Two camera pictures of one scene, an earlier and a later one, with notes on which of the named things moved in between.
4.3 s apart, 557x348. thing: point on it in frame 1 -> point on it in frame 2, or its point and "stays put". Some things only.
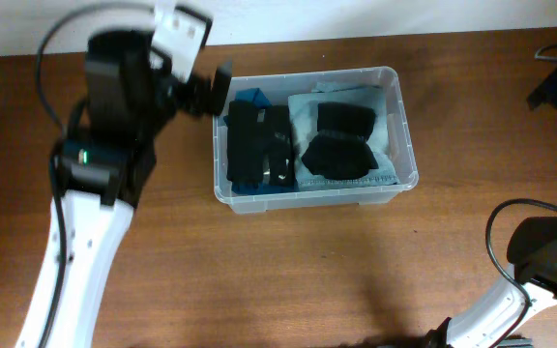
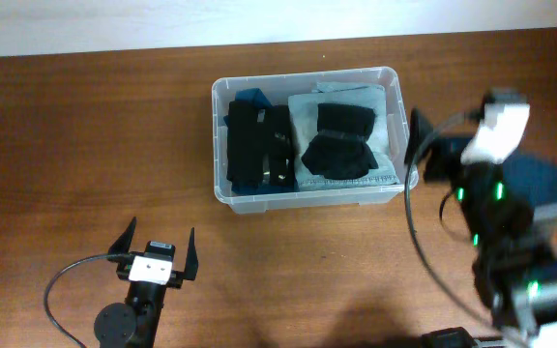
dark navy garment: x=339 y=151 stays put
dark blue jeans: x=382 y=175 stays put
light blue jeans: x=304 y=125 stays put
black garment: x=250 y=142 stays put
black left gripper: x=201 y=98 -> x=176 y=276
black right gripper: x=556 y=90 -> x=451 y=149
